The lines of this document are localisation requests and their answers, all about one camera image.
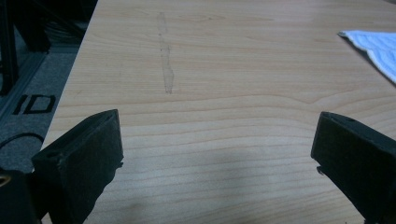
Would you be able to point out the black metal stand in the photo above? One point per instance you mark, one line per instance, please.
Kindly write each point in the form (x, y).
(8, 46)

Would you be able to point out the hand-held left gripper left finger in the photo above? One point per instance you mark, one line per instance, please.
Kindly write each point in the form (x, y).
(81, 155)

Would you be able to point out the blue white striped towel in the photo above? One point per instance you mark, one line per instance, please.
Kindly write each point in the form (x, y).
(379, 46)

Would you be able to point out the grey metal floor rail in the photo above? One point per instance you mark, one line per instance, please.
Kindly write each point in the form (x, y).
(21, 81)

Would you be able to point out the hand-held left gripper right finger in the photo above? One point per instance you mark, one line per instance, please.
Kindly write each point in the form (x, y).
(358, 155)

